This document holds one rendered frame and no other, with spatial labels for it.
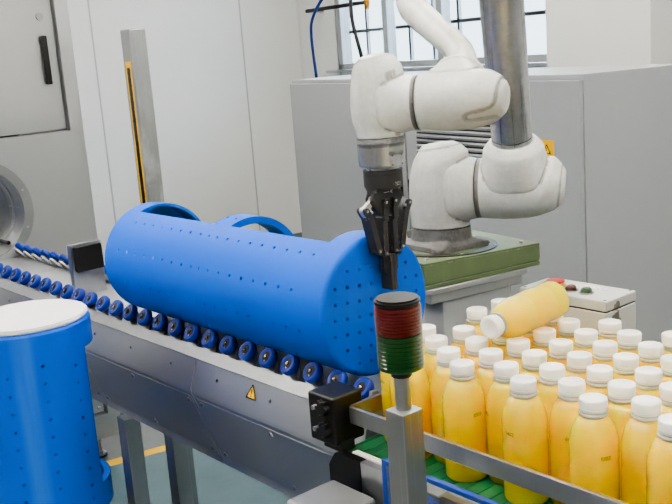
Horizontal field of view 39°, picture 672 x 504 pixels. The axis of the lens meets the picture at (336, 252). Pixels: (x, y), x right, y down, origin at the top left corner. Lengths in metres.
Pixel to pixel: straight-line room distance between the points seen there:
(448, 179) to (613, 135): 1.16
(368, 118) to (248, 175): 5.74
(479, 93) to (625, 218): 1.89
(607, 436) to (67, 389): 1.31
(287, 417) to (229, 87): 5.58
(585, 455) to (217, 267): 0.98
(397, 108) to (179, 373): 0.91
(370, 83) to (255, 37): 5.76
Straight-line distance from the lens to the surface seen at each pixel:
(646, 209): 3.61
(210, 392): 2.19
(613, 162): 3.46
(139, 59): 3.14
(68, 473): 2.32
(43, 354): 2.22
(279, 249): 1.92
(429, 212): 2.42
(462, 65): 1.75
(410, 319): 1.26
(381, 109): 1.74
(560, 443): 1.44
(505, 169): 2.35
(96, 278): 2.95
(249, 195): 7.49
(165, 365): 2.36
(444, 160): 2.41
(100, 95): 7.05
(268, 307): 1.90
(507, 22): 2.23
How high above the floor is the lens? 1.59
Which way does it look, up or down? 12 degrees down
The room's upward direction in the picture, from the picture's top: 4 degrees counter-clockwise
